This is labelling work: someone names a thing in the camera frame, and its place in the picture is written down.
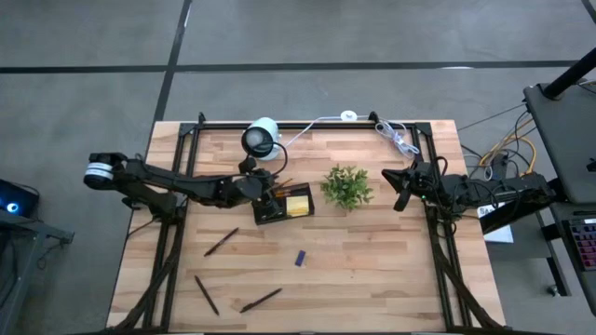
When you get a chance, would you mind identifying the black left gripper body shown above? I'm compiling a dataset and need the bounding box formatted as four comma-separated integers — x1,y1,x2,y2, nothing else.
231,156,286,221

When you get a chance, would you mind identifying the black rolling desk base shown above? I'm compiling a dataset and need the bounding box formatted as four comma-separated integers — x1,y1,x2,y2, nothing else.
481,199,596,317

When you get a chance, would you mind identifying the black power adapter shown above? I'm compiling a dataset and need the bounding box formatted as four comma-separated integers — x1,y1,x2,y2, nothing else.
488,152,512,182

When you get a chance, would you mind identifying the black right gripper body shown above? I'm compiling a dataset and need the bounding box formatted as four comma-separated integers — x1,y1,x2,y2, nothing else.
393,160,439,214

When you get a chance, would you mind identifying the black pen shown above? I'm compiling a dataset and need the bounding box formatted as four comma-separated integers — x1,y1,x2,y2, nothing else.
193,275,221,317
203,226,241,259
238,287,284,315

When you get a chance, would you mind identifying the white paper sheet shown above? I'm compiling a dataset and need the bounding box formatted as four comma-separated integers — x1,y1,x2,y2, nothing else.
482,224,515,245

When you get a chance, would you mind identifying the potted green plant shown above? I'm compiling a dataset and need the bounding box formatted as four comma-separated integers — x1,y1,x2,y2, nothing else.
319,164,375,214

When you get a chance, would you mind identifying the black side desk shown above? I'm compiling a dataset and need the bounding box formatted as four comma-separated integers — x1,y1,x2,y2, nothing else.
522,81,596,205

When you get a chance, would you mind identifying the computer tower blue light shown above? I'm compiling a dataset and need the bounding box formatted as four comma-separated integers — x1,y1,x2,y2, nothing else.
0,178,41,220

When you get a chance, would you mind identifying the yellow extension cable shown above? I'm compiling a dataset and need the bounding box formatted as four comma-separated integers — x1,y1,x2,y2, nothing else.
479,133,540,178

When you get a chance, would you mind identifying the white lamp cable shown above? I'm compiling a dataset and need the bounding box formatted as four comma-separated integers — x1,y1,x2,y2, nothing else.
278,114,422,158

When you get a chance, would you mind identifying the white desk lamp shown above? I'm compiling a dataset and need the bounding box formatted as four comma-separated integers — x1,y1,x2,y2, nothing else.
239,116,282,163

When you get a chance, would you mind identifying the grey metal floor stand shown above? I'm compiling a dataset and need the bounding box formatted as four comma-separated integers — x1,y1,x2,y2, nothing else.
0,217,75,335

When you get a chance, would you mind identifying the black monitor pole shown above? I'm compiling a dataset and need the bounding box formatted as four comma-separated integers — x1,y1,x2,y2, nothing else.
542,46,596,101

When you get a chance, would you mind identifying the black aluminium table frame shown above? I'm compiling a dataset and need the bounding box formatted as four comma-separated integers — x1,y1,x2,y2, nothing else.
105,110,513,335

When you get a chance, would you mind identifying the backlit keyboard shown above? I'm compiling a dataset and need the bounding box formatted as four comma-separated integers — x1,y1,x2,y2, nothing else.
566,217,596,274

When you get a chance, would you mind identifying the black mesh desk organizer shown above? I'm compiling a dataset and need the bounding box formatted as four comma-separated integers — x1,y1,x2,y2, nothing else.
251,181,317,227

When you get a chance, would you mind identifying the yellow sticky note pad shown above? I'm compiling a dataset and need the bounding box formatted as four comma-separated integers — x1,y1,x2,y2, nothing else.
285,194,311,219

